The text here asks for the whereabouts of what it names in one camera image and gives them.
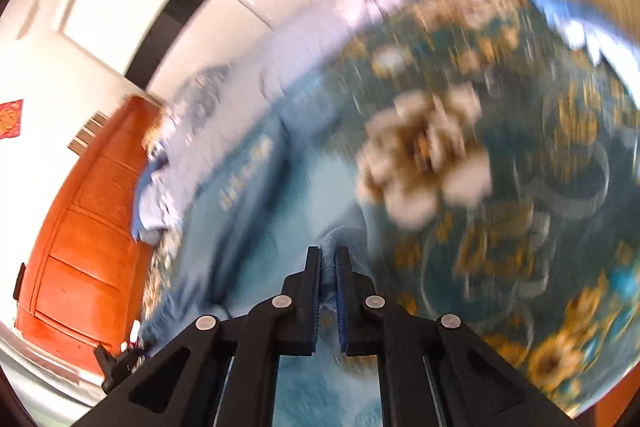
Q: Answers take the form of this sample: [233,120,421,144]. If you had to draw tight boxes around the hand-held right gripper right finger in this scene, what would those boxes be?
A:
[334,247,581,427]

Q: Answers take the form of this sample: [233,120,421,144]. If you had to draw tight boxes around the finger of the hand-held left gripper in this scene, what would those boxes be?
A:
[94,340,149,396]

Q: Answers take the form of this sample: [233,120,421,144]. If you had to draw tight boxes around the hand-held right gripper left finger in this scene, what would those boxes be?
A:
[75,246,321,427]

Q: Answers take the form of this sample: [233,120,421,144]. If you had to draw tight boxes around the light blue fleece garment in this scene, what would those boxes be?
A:
[318,227,353,313]

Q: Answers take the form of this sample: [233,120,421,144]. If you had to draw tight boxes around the orange wooden headboard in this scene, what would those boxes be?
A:
[14,94,166,378]

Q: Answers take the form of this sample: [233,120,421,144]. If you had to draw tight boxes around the dark teal floral blanket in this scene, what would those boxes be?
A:
[280,0,640,418]

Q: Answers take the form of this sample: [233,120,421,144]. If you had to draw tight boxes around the blue pillow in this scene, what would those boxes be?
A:
[131,157,171,244]

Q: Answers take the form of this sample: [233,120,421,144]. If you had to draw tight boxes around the light blue floral quilt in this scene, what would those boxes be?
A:
[132,0,501,243]

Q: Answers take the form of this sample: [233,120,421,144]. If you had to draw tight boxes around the small black wall object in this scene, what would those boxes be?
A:
[12,263,26,303]

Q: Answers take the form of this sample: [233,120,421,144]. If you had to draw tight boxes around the grey striped wall fixture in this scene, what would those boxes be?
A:
[67,112,108,155]

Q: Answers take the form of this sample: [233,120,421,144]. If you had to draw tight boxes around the red wall decoration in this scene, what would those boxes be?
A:
[0,98,25,140]

